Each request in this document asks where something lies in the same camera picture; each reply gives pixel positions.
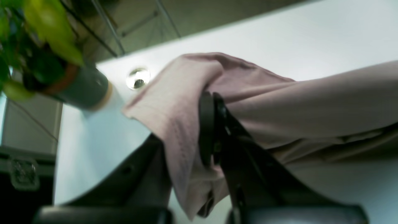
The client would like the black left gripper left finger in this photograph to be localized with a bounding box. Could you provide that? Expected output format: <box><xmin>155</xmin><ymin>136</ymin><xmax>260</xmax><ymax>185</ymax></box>
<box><xmin>33</xmin><ymin>134</ymin><xmax>173</xmax><ymax>224</ymax></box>

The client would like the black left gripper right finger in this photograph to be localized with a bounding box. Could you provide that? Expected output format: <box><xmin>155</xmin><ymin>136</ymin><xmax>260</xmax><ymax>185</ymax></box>
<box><xmin>199</xmin><ymin>92</ymin><xmax>368</xmax><ymax>224</ymax></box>

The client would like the dusty pink T-shirt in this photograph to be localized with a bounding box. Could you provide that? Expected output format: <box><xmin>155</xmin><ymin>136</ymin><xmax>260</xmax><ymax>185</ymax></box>
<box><xmin>123</xmin><ymin>53</ymin><xmax>398</xmax><ymax>220</ymax></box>

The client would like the silver table grommet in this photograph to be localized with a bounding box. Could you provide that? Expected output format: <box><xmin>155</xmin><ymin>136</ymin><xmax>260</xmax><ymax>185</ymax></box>
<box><xmin>125</xmin><ymin>68</ymin><xmax>151</xmax><ymax>90</ymax></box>

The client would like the grey plant pot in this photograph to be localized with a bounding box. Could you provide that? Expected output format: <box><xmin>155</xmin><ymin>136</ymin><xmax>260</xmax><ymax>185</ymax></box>
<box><xmin>40</xmin><ymin>63</ymin><xmax>113</xmax><ymax>111</ymax></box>

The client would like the green potted plant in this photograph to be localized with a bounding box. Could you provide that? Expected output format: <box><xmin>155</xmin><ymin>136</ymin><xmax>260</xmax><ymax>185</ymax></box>
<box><xmin>1</xmin><ymin>0</ymin><xmax>84</xmax><ymax>101</ymax></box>

